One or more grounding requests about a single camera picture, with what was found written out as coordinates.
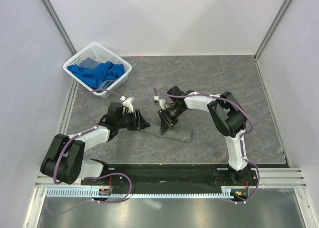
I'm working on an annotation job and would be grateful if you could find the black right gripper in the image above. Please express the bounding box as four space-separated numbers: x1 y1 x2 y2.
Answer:
158 105 185 135

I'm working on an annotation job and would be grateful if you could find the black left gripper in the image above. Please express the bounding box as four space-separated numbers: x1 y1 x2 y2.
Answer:
117 109 150 131

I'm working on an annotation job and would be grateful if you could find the grey green napkin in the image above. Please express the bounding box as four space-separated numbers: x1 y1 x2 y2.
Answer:
143 124 192 143

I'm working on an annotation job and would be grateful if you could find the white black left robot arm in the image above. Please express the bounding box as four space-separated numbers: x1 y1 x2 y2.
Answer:
40 102 150 185

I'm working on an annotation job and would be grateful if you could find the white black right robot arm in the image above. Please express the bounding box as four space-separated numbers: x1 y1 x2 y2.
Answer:
154 86 249 185

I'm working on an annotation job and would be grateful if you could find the blue towel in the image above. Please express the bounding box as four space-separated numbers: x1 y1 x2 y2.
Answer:
67 62 125 90

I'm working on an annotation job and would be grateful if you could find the white plastic basket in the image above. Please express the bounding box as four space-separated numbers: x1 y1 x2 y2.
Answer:
63 43 132 98

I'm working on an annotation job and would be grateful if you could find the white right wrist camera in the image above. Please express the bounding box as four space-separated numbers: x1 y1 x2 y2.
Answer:
154 95 166 110

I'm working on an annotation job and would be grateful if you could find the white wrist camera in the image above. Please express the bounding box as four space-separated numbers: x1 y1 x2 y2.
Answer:
120 96 135 113
154 95 166 110

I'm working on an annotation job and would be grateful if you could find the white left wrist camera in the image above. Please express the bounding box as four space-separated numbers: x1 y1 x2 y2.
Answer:
120 96 135 113

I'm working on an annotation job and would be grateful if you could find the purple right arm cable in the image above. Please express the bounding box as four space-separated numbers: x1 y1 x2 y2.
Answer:
153 87 261 206

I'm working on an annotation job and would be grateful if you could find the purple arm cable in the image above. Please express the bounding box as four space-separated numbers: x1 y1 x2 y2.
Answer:
153 87 261 206
46 88 133 215

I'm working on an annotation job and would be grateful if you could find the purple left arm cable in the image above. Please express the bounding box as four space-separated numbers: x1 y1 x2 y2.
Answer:
46 88 133 215

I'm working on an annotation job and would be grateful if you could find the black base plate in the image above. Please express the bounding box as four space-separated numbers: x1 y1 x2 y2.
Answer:
81 164 257 193

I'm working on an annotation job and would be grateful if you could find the grey slotted cable duct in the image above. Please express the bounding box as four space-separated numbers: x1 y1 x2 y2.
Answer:
46 187 234 199

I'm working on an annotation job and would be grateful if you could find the aluminium frame post left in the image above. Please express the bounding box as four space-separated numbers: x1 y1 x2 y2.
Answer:
40 0 77 55

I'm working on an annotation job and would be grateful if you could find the aluminium frame post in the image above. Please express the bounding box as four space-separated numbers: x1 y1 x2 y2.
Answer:
253 0 293 61
40 0 77 55

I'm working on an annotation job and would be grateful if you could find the aluminium frame post right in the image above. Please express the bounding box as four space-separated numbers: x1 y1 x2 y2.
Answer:
253 0 293 61

